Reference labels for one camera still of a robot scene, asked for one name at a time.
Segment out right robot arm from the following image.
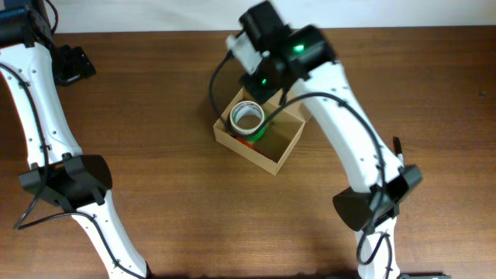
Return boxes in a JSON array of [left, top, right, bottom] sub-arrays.
[[233, 1, 422, 279]]

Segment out cream masking tape roll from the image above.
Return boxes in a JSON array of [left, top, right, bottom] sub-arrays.
[[229, 101, 265, 135]]

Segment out black marker pen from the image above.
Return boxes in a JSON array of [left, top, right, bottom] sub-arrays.
[[393, 136, 405, 166]]

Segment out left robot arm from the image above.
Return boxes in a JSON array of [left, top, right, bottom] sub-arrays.
[[1, 1, 153, 278]]

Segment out brown cardboard box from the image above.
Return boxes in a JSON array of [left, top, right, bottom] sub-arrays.
[[213, 102, 312, 175]]

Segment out orange utility knife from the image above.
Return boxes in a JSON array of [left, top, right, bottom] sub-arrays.
[[236, 136, 255, 150]]

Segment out green tape roll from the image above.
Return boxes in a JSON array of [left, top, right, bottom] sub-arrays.
[[238, 121, 267, 142]]

